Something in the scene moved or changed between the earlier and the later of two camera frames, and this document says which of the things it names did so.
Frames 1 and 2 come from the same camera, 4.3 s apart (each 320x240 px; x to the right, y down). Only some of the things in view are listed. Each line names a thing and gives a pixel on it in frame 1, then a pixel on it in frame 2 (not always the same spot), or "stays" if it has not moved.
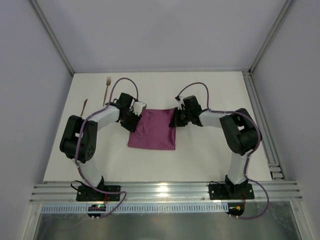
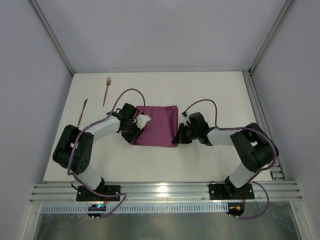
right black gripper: (179, 119) to (183, 133)
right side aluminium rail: (276, 172) stays
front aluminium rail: (164, 191) stays
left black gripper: (130, 120) to (133, 132)
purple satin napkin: (153, 131) stays
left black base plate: (90, 193) stays
